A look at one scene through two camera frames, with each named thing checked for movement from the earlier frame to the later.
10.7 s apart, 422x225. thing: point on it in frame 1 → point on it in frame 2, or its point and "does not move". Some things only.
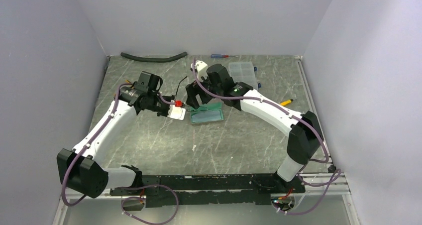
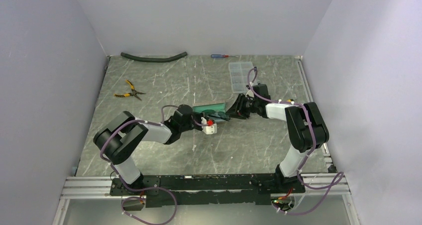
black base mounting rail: (160, 190) does not move
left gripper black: (169, 99) → (199, 115)
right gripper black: (192, 91) → (236, 111)
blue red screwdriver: (221, 56) does not move
